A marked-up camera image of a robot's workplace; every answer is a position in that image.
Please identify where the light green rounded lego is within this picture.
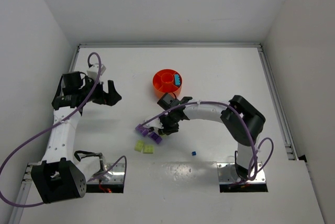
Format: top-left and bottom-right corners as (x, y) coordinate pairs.
(142, 144), (154, 154)

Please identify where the teal long lego brick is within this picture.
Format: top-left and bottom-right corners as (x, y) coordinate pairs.
(174, 74), (182, 87)

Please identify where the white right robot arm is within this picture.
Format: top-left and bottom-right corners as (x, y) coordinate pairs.
(158, 93), (266, 180)

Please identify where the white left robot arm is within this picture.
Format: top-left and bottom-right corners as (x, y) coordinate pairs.
(31, 69), (121, 204)

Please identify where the purple square lego brick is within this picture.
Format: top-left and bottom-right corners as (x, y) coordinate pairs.
(148, 131), (162, 144)

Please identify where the purple rounded lego brick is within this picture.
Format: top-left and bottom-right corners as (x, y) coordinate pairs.
(135, 124), (149, 137)

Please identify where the light green square lego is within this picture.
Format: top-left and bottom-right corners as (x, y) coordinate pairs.
(134, 140), (144, 152)

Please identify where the orange round divided container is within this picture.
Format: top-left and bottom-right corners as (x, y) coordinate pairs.
(152, 69), (183, 99)

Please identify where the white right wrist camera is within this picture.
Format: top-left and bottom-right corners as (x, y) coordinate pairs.
(141, 117), (163, 129)

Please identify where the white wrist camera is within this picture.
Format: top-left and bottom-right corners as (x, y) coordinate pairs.
(87, 63), (106, 80)
(141, 117), (163, 129)

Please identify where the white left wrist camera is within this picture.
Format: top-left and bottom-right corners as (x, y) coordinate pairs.
(87, 63), (106, 80)

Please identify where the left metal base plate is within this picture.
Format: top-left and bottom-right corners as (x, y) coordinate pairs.
(88, 162), (127, 184)

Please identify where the metal base plate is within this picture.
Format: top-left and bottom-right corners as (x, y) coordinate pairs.
(88, 162), (127, 184)
(217, 162), (266, 186)

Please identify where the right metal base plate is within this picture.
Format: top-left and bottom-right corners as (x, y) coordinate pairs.
(217, 162), (266, 186)

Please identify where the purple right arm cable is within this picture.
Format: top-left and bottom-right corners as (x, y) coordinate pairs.
(136, 100), (275, 182)

